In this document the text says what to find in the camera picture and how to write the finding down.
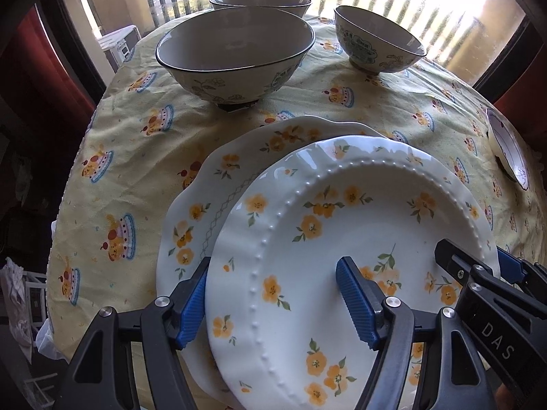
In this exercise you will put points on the blue rimmed deep plate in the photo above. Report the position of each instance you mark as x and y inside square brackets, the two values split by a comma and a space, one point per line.
[507, 150]

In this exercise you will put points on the white plastic balcony crate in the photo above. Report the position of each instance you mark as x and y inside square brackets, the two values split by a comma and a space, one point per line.
[118, 45]

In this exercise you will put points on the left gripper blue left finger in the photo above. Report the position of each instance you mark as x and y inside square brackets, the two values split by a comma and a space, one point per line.
[168, 325]

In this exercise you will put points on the beaded rim flower plate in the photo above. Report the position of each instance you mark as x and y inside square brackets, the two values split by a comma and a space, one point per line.
[279, 330]

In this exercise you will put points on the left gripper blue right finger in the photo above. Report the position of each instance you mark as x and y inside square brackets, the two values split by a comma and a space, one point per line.
[386, 325]

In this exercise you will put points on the near floral ceramic bowl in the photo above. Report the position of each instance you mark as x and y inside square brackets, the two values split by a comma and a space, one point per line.
[375, 43]

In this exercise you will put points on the red curtain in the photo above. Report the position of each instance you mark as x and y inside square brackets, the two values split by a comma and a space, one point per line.
[40, 79]

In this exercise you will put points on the large floral ceramic bowl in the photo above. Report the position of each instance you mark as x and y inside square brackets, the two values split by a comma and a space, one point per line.
[236, 56]

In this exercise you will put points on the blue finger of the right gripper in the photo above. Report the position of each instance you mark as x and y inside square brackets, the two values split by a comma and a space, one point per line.
[511, 268]

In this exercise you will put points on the yellow patterned tablecloth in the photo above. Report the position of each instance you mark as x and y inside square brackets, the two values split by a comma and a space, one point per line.
[146, 134]

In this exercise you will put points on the middle floral ceramic bowl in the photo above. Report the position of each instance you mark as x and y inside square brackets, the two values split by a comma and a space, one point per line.
[296, 7]

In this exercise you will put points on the scalloped yellow flower plate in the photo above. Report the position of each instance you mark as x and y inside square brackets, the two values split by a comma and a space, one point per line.
[196, 216]

